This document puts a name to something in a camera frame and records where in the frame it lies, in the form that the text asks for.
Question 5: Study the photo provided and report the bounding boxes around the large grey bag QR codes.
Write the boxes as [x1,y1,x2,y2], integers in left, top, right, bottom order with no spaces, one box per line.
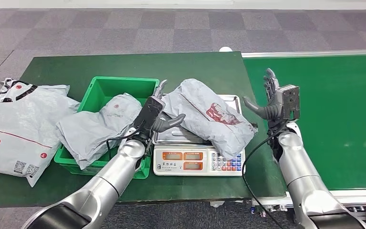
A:
[0,78,81,188]

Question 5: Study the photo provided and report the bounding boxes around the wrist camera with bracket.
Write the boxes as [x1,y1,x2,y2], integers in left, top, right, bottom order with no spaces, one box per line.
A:
[133,96,166,140]
[275,84,301,122]

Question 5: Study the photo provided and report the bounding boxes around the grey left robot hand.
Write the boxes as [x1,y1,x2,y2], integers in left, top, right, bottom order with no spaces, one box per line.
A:
[151,79,187,135]

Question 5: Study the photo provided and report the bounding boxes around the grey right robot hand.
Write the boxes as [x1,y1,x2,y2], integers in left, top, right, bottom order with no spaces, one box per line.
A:
[243,68,285,128]

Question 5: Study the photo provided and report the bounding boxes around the grey parcel bag small red dot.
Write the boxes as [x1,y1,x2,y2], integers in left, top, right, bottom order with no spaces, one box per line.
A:
[55,93,142,171]

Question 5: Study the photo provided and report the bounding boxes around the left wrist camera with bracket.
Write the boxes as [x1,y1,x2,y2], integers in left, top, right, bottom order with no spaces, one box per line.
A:
[133,96,166,140]

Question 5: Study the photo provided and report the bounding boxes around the green plastic crate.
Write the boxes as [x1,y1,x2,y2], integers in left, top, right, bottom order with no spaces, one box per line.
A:
[53,76,161,180]

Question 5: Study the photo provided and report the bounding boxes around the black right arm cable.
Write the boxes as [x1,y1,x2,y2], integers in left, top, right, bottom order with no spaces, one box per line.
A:
[241,123,289,229]

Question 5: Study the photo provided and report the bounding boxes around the green conveyor belt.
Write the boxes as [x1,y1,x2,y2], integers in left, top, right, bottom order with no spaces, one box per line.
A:
[242,49,366,219]

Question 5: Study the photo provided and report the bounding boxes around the grey parcel bag red picture print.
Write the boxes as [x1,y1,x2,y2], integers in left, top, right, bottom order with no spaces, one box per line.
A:
[161,78,259,160]

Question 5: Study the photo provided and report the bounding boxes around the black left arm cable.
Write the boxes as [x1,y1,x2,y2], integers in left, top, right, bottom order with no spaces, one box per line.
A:
[106,126,146,160]

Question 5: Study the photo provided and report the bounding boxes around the white scale with steel tray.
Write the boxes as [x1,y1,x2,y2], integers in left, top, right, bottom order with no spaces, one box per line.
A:
[152,94,247,177]

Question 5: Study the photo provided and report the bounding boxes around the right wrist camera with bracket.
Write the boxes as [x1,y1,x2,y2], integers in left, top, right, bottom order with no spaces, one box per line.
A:
[275,84,301,122]

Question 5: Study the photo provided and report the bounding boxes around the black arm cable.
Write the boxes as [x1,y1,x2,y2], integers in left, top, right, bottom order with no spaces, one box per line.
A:
[106,126,146,160]
[241,123,289,229]

